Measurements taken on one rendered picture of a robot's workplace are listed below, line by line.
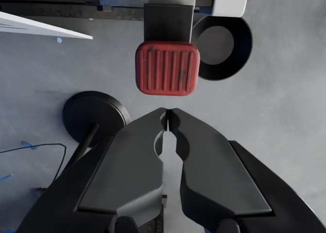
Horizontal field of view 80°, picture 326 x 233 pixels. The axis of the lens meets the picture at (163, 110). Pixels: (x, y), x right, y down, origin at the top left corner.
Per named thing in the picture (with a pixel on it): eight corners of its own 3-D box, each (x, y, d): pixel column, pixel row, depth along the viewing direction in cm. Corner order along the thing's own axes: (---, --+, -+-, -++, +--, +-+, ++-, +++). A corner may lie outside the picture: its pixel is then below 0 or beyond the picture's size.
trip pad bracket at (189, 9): (181, 5, 39) (196, 3, 22) (177, 54, 44) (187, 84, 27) (152, 3, 39) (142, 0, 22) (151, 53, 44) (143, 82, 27)
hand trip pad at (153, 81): (192, 35, 27) (203, 44, 20) (188, 77, 29) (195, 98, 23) (141, 32, 26) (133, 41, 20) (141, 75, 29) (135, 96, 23)
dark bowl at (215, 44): (254, 12, 86) (261, 12, 80) (238, 77, 100) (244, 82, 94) (186, 8, 86) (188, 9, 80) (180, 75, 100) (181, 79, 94)
